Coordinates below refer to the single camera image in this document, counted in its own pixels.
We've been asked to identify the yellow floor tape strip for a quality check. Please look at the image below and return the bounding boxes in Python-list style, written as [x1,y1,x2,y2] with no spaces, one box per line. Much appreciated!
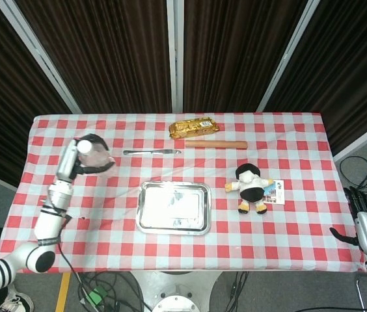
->
[54,272,72,312]

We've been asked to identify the wooden rolling pin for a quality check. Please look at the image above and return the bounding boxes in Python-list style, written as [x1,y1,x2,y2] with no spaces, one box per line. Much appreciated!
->
[185,140,248,150]

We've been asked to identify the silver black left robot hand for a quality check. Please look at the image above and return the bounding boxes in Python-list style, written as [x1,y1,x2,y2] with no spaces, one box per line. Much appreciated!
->
[55,133,116,183]

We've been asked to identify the stainless steel rectangular tray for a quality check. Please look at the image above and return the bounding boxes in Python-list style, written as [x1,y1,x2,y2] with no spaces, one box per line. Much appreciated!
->
[135,181,212,236]

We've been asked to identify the small green plastic box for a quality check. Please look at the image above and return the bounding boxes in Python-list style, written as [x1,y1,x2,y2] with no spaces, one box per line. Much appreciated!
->
[87,287,109,306]

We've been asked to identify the small printed paper card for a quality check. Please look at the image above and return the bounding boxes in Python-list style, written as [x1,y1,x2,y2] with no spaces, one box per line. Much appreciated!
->
[263,187,284,206]

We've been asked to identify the golden snack package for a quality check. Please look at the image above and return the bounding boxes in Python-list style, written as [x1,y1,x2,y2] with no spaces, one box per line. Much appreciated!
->
[169,118,220,140]

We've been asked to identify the transparent plastic water bottle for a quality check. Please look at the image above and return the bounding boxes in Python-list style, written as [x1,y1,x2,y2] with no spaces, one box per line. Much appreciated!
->
[77,138,115,177]

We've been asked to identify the dark brown corrugated partition panel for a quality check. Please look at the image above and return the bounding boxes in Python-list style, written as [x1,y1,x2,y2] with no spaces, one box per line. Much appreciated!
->
[264,0,367,155]
[0,0,74,188]
[14,0,173,114]
[182,0,310,114]

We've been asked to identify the red white checkered tablecloth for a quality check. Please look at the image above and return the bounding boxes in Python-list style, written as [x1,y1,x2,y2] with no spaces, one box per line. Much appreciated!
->
[0,112,366,274]

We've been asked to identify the black cable bundle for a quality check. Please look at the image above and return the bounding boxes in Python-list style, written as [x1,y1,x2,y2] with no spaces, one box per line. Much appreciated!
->
[338,155,367,200]
[58,242,154,312]

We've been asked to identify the black and white sneaker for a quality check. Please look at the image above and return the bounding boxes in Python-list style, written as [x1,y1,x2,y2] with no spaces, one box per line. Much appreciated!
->
[0,285,35,312]

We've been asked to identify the metal butter knife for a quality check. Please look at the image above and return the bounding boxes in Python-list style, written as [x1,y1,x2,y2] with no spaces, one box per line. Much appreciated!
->
[122,149,182,156]

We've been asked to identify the black and white plush toy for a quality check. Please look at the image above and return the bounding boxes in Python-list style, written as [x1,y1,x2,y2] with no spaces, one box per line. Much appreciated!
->
[224,163,274,215]

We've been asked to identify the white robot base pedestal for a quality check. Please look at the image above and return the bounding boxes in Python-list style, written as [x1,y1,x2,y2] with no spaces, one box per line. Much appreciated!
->
[130,271,227,312]

